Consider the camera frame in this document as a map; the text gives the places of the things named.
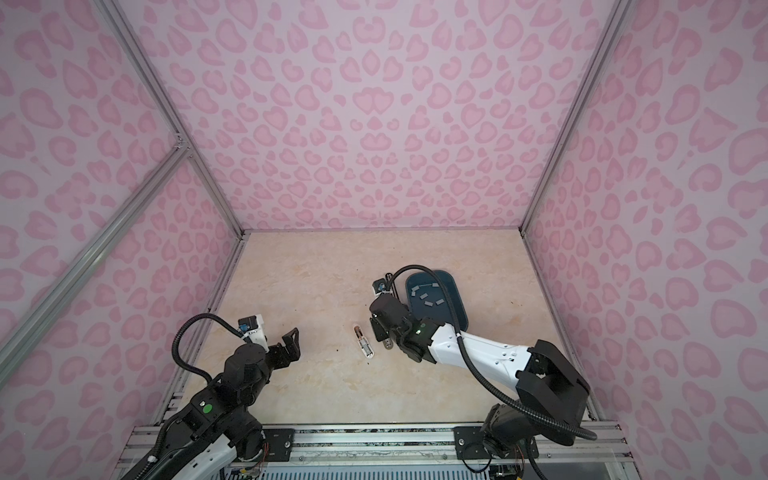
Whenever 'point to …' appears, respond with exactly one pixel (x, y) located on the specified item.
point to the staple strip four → (428, 303)
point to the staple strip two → (424, 296)
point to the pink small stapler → (363, 342)
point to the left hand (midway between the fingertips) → (285, 330)
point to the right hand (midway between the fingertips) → (380, 312)
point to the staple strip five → (440, 301)
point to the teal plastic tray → (429, 299)
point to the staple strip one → (413, 292)
